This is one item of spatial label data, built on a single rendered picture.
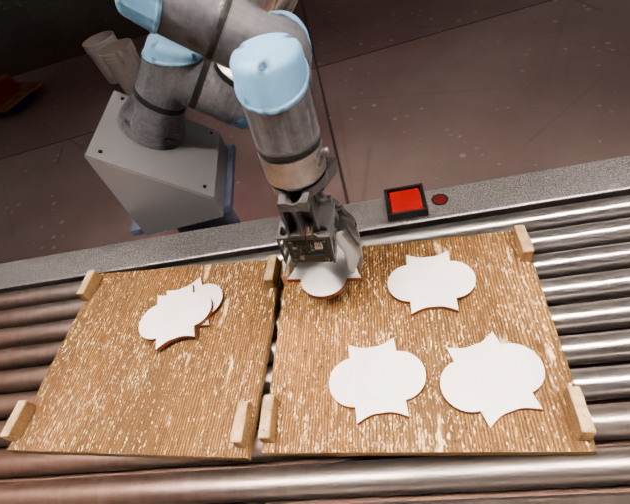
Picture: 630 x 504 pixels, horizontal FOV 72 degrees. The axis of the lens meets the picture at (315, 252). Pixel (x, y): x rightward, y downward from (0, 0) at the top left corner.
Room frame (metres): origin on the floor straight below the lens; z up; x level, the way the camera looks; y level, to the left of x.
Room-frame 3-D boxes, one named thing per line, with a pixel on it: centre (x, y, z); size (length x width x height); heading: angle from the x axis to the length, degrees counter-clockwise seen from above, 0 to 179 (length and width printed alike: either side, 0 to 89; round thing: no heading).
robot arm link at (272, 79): (0.43, -0.02, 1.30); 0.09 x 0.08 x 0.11; 166
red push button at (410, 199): (0.59, -0.20, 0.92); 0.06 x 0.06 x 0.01; 74
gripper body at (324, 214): (0.42, -0.01, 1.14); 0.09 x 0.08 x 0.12; 158
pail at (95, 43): (4.44, 1.16, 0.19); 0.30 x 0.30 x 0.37
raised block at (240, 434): (0.27, 0.18, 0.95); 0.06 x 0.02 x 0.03; 159
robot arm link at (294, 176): (0.43, -0.02, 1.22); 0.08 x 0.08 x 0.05
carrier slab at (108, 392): (0.46, 0.31, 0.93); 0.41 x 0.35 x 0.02; 69
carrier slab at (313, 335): (0.33, -0.09, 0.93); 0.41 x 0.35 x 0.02; 71
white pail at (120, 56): (4.06, 0.97, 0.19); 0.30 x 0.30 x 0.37
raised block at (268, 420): (0.26, 0.14, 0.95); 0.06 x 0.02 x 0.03; 161
